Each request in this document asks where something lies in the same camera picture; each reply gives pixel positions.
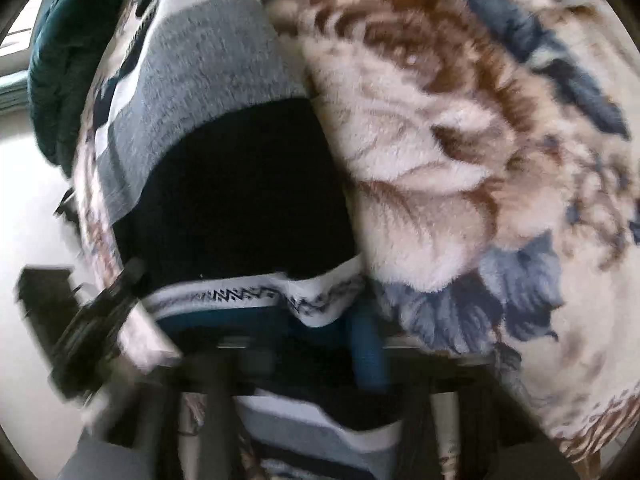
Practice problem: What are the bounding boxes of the striped knit sweater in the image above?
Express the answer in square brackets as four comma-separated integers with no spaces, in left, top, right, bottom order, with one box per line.
[93,0,399,479]

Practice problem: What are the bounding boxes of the floral bed blanket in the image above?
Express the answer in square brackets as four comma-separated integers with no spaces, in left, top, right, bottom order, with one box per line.
[72,0,639,463]

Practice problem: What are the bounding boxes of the folded teal velvet quilt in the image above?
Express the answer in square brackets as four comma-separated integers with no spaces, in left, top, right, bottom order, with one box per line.
[27,0,124,176]

